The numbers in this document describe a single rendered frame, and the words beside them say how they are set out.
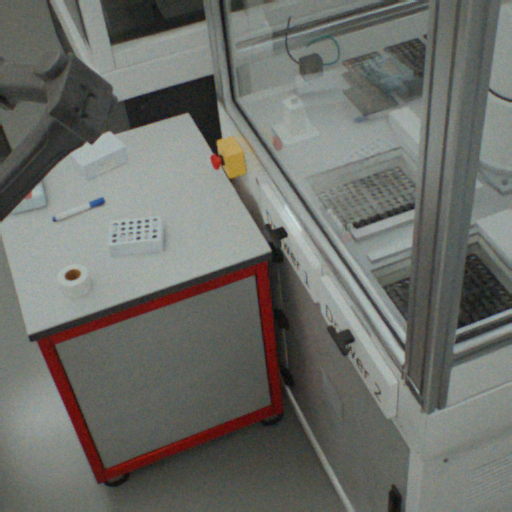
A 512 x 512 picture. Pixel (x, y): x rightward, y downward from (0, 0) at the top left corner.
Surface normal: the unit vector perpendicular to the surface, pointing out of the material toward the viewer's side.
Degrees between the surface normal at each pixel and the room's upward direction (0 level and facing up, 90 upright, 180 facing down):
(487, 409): 90
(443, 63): 90
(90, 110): 53
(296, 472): 0
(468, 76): 90
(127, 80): 90
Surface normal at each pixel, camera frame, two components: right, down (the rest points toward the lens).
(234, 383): 0.37, 0.63
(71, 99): 0.77, -0.40
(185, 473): -0.08, -0.70
